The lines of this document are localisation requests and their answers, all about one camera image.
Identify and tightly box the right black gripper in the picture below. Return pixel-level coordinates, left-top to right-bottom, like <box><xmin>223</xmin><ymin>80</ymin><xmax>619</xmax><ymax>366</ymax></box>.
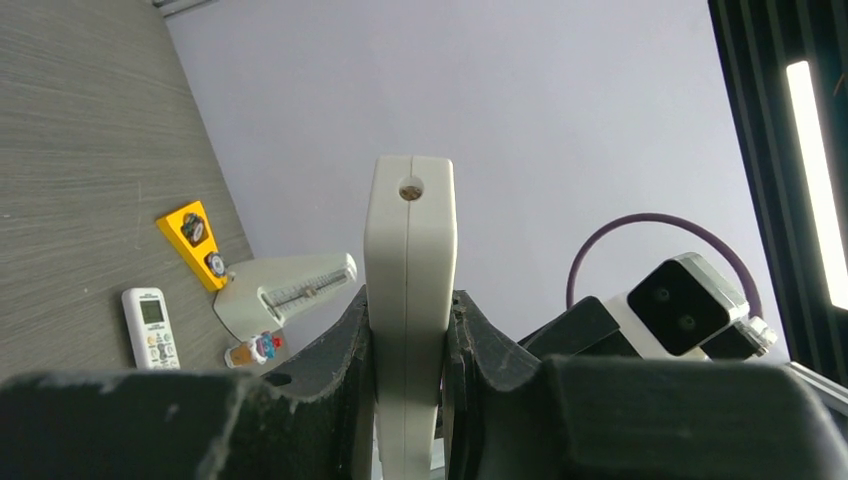
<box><xmin>518</xmin><ymin>296</ymin><xmax>641</xmax><ymax>359</ymax></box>

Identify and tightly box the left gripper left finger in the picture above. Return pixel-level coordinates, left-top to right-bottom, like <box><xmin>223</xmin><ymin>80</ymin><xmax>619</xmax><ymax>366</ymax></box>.
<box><xmin>261</xmin><ymin>287</ymin><xmax>371</xmax><ymax>479</ymax></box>

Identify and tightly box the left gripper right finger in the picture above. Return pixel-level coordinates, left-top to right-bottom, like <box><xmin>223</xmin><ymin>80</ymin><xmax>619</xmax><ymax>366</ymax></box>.
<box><xmin>442</xmin><ymin>290</ymin><xmax>550</xmax><ymax>479</ymax></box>

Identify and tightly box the white remote control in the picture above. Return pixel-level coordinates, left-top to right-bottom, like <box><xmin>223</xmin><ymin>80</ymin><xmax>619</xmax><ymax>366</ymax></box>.
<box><xmin>363</xmin><ymin>155</ymin><xmax>458</xmax><ymax>479</ymax></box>
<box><xmin>121</xmin><ymin>287</ymin><xmax>181</xmax><ymax>370</ymax></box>

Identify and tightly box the small glue bottle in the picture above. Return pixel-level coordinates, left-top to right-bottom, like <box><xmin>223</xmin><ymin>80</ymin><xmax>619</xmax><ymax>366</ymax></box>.
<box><xmin>224</xmin><ymin>331</ymin><xmax>284</xmax><ymax>369</ymax></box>

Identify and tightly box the white metronome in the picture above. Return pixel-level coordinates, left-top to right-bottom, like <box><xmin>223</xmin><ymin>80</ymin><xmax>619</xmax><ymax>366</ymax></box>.
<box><xmin>213</xmin><ymin>253</ymin><xmax>358</xmax><ymax>341</ymax></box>

